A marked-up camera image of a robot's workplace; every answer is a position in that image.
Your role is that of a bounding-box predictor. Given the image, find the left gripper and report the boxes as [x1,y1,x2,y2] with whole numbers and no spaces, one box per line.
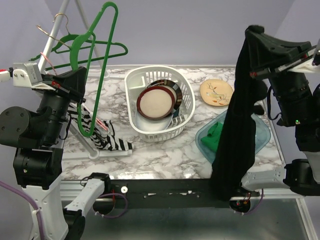
[30,64,88,143]

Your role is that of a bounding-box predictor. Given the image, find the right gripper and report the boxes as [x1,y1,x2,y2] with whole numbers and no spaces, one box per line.
[244,27,318,127]

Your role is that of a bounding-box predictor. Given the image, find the green hanger front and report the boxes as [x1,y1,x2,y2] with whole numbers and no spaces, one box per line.
[28,33,129,72]

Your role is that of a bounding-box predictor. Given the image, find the green hanger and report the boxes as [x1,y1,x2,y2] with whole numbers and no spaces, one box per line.
[28,33,129,72]
[36,1,119,138]

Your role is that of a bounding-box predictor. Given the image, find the green hanger back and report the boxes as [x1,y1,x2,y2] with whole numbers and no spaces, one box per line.
[36,1,119,138]

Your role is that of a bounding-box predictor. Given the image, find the green tank top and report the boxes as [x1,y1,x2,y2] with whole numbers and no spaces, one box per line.
[201,122,223,153]

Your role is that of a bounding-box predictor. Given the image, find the black tank top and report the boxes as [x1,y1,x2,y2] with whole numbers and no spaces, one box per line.
[209,40,267,201]

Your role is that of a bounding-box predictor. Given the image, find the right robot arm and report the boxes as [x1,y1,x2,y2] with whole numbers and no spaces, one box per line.
[230,25,320,196]

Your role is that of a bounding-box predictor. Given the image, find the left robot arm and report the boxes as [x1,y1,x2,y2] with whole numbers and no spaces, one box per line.
[0,63,111,240]

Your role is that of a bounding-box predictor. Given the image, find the zebra striped tank top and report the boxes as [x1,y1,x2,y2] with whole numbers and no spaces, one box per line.
[81,105,134,151]

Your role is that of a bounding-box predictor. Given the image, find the beige bird plate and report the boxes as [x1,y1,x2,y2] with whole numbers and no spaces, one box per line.
[199,79,234,107]

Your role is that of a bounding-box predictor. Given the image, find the white clothes rack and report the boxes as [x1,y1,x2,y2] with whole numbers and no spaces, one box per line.
[28,0,133,161]

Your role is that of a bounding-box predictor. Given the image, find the white plate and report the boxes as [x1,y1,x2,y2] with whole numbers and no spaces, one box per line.
[135,112,173,132]

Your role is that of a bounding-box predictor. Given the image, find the red rimmed plate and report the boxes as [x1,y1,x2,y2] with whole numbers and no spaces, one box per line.
[136,86,176,120]

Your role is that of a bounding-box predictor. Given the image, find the white plastic basket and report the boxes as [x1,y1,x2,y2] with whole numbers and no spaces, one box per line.
[124,65,196,143]

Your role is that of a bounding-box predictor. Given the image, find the dark patterned plate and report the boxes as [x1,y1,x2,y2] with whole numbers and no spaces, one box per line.
[147,79,183,118]

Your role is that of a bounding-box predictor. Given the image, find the blue transparent bin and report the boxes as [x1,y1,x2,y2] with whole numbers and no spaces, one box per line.
[195,111,271,164]

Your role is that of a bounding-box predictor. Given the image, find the pink wire hanger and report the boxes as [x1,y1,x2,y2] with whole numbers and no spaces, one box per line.
[40,52,110,133]

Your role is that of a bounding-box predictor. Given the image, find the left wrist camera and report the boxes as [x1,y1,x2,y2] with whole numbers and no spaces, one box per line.
[12,62,54,91]

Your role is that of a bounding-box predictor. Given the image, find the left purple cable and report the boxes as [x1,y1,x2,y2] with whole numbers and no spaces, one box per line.
[0,67,46,240]

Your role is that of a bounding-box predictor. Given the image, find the black base frame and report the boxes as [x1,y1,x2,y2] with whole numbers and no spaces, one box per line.
[92,174,251,216]

